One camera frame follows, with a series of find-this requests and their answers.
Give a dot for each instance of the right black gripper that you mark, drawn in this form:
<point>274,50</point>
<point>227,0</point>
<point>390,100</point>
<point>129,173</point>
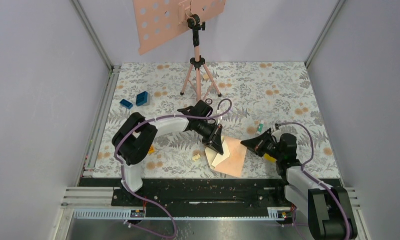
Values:
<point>258,143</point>

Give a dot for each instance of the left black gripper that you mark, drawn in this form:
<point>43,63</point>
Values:
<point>213,141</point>

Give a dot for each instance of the green white glue stick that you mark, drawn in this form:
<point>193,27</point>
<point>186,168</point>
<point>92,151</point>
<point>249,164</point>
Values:
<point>259,127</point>

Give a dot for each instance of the tan paper envelope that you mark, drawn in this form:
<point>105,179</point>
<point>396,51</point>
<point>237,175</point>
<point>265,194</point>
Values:
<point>232,161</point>

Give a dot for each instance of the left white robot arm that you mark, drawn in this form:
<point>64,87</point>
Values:
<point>134,138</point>

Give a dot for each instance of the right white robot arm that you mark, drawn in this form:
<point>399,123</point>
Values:
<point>327,208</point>

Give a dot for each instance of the yellow toy brick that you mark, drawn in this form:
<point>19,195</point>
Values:
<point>269,158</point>

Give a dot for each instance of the cream chess knight piece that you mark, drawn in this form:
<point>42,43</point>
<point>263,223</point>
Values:
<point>196,157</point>

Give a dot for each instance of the orange square toy brick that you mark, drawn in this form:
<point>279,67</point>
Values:
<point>151,150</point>

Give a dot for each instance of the large blue toy brick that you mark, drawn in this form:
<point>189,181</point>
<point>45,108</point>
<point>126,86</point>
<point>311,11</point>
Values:
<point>143,99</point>

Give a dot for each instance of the small blue toy brick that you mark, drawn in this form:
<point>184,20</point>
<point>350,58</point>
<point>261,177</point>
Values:
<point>126,104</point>

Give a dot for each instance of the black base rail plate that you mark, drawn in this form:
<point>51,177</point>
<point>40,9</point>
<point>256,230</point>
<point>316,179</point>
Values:
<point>200,197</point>

